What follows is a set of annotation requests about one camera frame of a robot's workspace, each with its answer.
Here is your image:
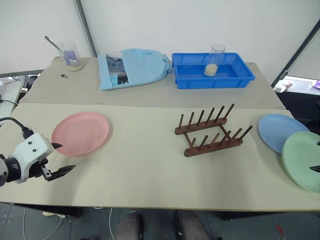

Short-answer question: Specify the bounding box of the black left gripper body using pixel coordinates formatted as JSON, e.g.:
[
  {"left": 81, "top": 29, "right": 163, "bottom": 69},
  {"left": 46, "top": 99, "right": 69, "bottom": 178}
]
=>
[{"left": 27, "top": 157, "right": 53, "bottom": 182}]

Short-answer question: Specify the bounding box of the wooden dish rack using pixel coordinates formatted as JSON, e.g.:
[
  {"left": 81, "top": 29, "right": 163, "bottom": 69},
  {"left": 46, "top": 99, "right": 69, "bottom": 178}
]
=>
[{"left": 174, "top": 103, "right": 254, "bottom": 158}]

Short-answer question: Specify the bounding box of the green plastic plate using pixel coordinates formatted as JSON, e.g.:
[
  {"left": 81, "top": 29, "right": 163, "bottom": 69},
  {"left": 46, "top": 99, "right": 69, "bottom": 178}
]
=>
[{"left": 281, "top": 130, "right": 320, "bottom": 194}]

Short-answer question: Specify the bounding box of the pink plastic plate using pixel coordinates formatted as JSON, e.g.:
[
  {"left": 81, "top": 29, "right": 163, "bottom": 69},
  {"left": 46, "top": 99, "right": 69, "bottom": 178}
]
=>
[{"left": 50, "top": 111, "right": 111, "bottom": 157}]

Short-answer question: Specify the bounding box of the blue plastic plate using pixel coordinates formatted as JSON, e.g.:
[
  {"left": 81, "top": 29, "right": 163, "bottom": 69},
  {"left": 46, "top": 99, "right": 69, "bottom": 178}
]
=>
[{"left": 257, "top": 113, "right": 311, "bottom": 155}]

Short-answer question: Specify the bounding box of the white and pink object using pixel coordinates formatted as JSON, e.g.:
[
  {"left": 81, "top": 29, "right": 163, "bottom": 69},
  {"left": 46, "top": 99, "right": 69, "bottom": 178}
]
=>
[{"left": 273, "top": 83, "right": 293, "bottom": 93}]

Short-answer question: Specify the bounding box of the glass beaker with grains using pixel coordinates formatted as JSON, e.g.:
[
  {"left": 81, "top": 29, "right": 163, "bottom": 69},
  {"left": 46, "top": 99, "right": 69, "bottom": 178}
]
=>
[{"left": 56, "top": 41, "right": 84, "bottom": 72}]

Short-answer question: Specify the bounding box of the metal spoon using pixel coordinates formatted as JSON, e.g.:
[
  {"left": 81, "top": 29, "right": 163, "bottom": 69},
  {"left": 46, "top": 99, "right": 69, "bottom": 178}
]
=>
[{"left": 44, "top": 35, "right": 77, "bottom": 64}]

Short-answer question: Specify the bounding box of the clear cup with grains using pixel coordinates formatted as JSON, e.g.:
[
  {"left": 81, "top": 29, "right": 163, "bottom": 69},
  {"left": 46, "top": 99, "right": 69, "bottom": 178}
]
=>
[{"left": 204, "top": 44, "right": 227, "bottom": 78}]

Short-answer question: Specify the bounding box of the blue plastic bin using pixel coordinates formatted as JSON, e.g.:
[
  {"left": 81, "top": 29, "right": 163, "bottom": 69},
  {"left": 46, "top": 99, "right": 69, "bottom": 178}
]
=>
[{"left": 171, "top": 51, "right": 256, "bottom": 90}]

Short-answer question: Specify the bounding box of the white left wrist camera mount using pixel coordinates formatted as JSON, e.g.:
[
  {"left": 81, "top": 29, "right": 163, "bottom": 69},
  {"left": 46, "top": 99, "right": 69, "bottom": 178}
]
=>
[{"left": 12, "top": 132, "right": 55, "bottom": 185}]

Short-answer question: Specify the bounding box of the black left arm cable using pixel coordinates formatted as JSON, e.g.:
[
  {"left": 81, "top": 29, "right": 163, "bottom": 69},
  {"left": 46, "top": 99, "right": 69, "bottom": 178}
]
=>
[{"left": 0, "top": 116, "right": 35, "bottom": 139}]

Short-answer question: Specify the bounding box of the white floor cable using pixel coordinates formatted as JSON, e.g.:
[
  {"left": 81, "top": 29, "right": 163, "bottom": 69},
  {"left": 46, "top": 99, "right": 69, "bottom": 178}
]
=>
[{"left": 22, "top": 206, "right": 63, "bottom": 240}]

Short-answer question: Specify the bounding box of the dark slanted frame bar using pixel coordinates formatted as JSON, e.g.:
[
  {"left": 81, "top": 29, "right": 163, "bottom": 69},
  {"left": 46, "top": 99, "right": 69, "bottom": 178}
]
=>
[{"left": 270, "top": 21, "right": 320, "bottom": 88}]

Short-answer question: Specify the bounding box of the light blue drawstring bag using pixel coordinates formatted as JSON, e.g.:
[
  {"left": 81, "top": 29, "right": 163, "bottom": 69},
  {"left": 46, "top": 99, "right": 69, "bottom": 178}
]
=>
[{"left": 97, "top": 48, "right": 174, "bottom": 91}]

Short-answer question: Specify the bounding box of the grey metal post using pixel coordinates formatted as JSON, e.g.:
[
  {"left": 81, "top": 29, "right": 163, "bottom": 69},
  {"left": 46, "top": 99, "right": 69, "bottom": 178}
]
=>
[{"left": 73, "top": 0, "right": 98, "bottom": 58}]

